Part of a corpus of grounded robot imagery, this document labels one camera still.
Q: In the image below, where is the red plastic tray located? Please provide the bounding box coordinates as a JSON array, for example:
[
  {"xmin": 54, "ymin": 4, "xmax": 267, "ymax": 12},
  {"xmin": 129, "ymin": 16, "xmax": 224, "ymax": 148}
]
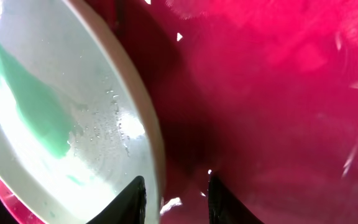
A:
[{"xmin": 0, "ymin": 1, "xmax": 358, "ymax": 223}]

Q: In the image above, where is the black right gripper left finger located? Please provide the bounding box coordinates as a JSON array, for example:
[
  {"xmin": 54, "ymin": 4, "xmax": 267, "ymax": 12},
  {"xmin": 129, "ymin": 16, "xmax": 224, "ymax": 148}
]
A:
[{"xmin": 87, "ymin": 175, "xmax": 147, "ymax": 224}]

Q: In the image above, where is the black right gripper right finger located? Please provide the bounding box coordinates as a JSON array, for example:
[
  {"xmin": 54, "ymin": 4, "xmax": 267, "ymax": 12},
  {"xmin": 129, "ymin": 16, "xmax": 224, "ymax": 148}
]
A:
[{"xmin": 208, "ymin": 175, "xmax": 263, "ymax": 224}]

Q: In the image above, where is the white plate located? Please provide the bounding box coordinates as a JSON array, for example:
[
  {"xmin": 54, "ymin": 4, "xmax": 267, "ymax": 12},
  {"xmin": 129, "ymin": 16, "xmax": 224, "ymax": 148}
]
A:
[{"xmin": 0, "ymin": 0, "xmax": 165, "ymax": 223}]

